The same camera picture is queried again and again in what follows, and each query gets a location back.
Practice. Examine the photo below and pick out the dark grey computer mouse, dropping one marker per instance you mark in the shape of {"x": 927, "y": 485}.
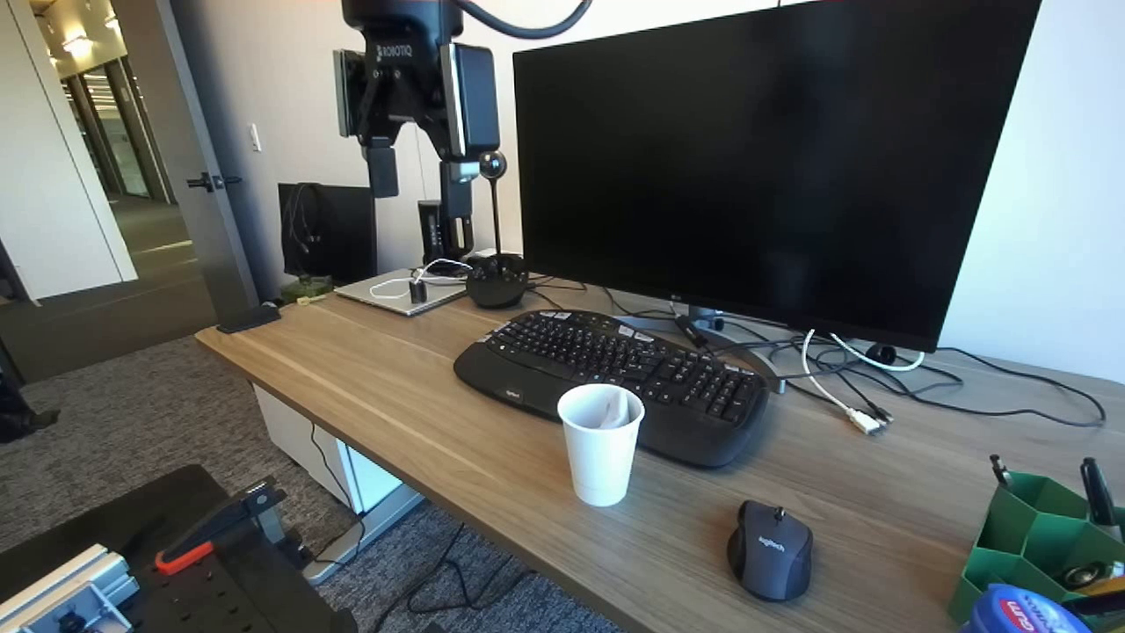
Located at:
{"x": 775, "y": 558}

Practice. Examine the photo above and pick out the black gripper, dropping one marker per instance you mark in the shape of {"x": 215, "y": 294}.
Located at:
{"x": 406, "y": 75}

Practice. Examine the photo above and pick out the black electric kettle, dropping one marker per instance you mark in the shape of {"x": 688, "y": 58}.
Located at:
{"x": 431, "y": 241}

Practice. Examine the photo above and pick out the blue lidded container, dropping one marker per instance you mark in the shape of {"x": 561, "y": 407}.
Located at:
{"x": 1021, "y": 611}

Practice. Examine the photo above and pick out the small black adapter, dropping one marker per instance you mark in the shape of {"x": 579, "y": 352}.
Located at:
{"x": 415, "y": 290}

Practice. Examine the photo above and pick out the black ergonomic keyboard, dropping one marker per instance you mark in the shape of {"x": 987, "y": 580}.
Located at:
{"x": 608, "y": 371}

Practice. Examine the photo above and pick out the black flat panel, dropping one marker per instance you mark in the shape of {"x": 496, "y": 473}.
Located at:
{"x": 334, "y": 229}

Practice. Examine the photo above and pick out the white desk leg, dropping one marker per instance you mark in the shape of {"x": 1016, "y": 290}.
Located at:
{"x": 353, "y": 478}

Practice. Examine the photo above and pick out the black pen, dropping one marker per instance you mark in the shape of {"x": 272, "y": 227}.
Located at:
{"x": 1097, "y": 494}

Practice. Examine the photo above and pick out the large black monitor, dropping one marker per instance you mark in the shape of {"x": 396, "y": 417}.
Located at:
{"x": 762, "y": 151}

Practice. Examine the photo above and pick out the grey door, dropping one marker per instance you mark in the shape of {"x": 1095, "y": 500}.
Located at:
{"x": 215, "y": 128}

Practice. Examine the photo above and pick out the aluminium extrusion rail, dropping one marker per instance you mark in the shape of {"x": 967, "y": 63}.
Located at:
{"x": 59, "y": 584}

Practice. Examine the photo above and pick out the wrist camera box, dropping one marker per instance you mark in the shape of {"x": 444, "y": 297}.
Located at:
{"x": 477, "y": 99}

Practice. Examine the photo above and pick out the green desk organizer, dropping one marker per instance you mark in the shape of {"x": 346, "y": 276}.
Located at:
{"x": 1024, "y": 538}

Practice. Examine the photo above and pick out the white paper cup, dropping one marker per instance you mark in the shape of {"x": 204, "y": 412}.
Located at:
{"x": 599, "y": 457}

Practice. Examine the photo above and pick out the black conference webcam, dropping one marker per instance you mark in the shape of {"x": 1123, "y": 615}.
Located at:
{"x": 496, "y": 283}

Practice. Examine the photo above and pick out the silver laptop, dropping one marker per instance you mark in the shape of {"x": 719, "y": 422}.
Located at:
{"x": 382, "y": 298}

